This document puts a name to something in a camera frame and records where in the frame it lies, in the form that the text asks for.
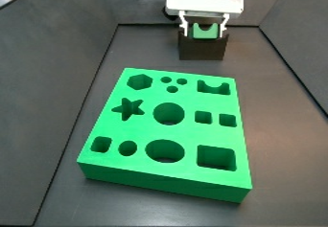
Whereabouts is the green arch block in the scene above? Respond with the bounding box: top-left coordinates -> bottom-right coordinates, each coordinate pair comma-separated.
193,23 -> 219,39

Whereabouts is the black curved fixture block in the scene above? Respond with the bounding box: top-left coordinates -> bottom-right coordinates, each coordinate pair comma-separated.
179,32 -> 229,60

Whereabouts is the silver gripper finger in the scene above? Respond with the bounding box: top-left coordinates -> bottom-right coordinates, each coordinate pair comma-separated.
179,11 -> 189,37
220,13 -> 229,38

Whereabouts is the green shape sorter board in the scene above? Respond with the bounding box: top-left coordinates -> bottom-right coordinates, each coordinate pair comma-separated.
77,68 -> 253,203

